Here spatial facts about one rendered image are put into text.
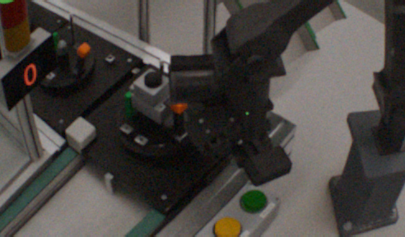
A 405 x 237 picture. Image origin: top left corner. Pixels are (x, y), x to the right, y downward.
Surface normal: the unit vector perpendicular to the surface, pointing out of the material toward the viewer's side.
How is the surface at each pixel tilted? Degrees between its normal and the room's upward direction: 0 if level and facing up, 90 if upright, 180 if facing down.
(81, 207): 0
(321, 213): 0
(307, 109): 0
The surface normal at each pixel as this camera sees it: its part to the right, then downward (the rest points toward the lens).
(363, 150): 0.01, -0.66
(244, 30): -0.58, -0.50
